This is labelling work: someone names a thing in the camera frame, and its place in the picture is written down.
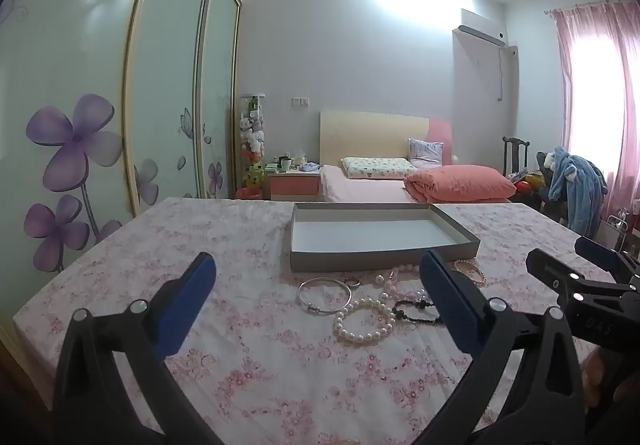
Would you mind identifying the metal rack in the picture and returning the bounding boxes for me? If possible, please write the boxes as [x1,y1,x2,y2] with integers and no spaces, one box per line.
[606,209,640,252]

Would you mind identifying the clear tube of plush toys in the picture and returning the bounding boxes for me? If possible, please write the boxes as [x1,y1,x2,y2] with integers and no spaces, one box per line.
[239,94,267,191]

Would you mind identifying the pink crystal bead bracelet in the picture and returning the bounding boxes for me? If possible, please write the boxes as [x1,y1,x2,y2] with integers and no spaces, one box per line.
[374,264,420,290]

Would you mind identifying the pink curtain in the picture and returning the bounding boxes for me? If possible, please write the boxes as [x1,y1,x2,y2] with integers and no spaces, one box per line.
[550,0,640,227]

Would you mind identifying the bed with cream headboard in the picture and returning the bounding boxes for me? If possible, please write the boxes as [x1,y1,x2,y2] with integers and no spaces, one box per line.
[320,111,517,204]

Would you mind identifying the sliding wardrobe with purple flowers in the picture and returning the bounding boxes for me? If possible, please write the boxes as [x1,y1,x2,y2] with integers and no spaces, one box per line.
[0,0,244,341]

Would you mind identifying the blue plush garment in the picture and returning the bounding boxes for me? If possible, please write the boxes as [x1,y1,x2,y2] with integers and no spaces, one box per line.
[547,145,609,237]

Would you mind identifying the black bead strand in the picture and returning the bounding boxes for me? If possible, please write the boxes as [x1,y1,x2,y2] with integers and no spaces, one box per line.
[391,297,444,327]

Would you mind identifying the pink floral tablecloth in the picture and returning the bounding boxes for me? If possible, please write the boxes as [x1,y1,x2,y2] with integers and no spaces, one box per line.
[12,198,617,445]

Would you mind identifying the folded pink quilt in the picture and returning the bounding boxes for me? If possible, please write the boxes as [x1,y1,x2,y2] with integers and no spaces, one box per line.
[404,165,517,204]

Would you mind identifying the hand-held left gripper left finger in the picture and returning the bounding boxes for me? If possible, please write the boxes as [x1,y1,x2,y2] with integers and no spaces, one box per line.
[52,252,218,445]

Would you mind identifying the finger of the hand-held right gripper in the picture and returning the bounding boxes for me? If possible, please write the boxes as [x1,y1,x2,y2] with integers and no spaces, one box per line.
[526,248,632,308]
[574,236,640,285]

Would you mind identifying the purple patterned pillow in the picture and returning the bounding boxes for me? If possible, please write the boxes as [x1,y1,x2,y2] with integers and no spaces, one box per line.
[407,138,445,170]

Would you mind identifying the pink pearl bracelet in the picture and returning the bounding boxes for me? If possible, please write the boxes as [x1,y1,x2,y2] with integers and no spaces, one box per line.
[452,259,488,288]

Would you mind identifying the white pearl bracelet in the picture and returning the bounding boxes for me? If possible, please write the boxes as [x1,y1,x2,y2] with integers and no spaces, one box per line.
[334,295,396,350]

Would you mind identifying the pink and cream nightstand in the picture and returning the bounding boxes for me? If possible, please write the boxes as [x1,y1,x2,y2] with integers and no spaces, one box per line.
[269,165,322,201]

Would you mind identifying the dark wooden chair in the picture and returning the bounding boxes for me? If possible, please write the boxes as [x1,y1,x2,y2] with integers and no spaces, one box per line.
[502,136,530,177]

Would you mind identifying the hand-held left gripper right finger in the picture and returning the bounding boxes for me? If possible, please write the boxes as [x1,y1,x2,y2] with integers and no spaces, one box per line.
[419,251,586,445]

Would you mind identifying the red and yellow toys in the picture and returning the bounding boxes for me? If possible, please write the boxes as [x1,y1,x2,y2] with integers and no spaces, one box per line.
[514,169,547,197]

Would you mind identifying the floral print pillow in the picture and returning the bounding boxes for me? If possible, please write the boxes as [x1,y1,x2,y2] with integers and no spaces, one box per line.
[341,157,417,179]

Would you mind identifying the air conditioner pipe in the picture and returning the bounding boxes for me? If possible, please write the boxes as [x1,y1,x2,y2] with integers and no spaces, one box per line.
[496,44,519,102]

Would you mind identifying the grey shallow cardboard tray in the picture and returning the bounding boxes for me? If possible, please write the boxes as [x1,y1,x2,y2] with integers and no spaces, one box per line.
[289,202,482,273]

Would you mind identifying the thin silver bangle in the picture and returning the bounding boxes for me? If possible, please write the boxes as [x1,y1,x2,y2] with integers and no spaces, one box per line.
[297,276,352,313]

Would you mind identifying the white air conditioner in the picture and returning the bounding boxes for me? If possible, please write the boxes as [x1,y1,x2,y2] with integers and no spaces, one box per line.
[452,9,509,46]

